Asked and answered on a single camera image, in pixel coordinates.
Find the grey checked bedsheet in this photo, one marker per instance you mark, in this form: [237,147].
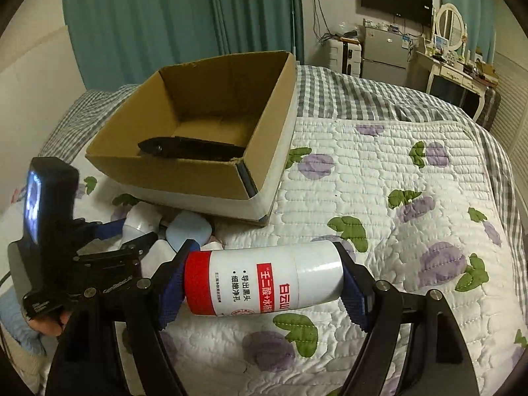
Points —
[330,86]

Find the white louvred door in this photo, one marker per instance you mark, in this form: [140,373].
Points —
[511,99]

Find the person's left hand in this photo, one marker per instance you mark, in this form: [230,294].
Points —
[45,324]

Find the wide teal curtain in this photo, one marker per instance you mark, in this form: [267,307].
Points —
[144,16]

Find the grey mini fridge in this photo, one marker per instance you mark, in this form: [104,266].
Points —
[383,49]

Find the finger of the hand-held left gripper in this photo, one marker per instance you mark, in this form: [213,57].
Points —
[111,229]
[123,255]

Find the white plastic bottle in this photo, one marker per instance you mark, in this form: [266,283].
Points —
[142,218]

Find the black pliers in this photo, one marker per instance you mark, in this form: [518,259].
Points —
[194,148]

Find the floral quilted blanket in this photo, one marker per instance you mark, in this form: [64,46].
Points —
[371,173]

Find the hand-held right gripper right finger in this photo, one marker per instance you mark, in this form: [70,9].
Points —
[354,297]

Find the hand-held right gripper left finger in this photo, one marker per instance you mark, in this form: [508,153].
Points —
[173,293]

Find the cardboard box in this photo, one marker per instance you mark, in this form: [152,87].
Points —
[198,99]

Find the white red cylindrical container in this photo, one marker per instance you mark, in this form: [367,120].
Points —
[264,272]

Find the light blue cloth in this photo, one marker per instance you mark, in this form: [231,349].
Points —
[16,321]

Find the dark upholstered stool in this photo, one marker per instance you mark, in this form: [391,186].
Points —
[491,109]

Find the white dressing table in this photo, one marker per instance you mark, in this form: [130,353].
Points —
[449,72]

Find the oval white mirror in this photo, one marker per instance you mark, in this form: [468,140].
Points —
[449,24]

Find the white plastic item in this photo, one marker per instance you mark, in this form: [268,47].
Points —
[161,251]

